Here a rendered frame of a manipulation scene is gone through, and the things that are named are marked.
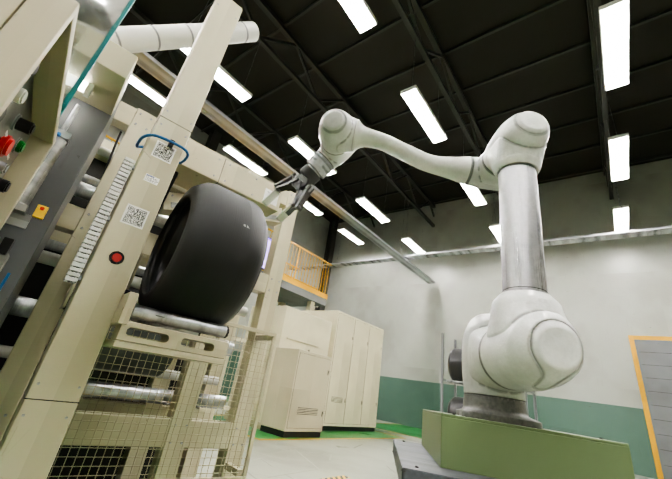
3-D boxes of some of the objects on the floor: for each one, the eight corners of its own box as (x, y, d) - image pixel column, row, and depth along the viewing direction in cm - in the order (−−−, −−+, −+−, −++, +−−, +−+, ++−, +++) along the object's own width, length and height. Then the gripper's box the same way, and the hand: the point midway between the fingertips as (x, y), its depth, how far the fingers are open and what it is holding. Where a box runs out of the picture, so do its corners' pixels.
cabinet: (283, 438, 500) (299, 349, 553) (258, 430, 533) (276, 347, 585) (321, 437, 562) (332, 357, 614) (296, 430, 594) (309, 355, 647)
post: (-143, 743, 68) (221, -11, 173) (-122, 693, 77) (210, 7, 183) (-52, 716, 75) (243, 8, 181) (-44, 673, 85) (232, 24, 190)
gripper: (293, 153, 130) (252, 191, 129) (325, 176, 112) (278, 221, 111) (304, 166, 135) (264, 203, 134) (336, 190, 117) (291, 234, 116)
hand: (273, 209), depth 122 cm, fingers open, 13 cm apart
